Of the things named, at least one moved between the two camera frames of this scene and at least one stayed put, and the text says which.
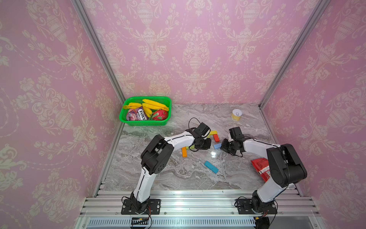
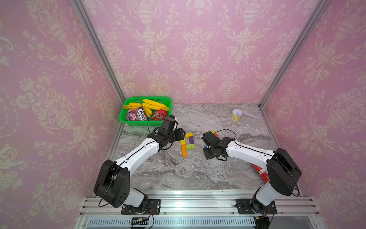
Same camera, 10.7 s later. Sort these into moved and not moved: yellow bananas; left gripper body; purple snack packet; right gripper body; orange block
Moved: left gripper body; right gripper body
Not moved: yellow bananas; purple snack packet; orange block
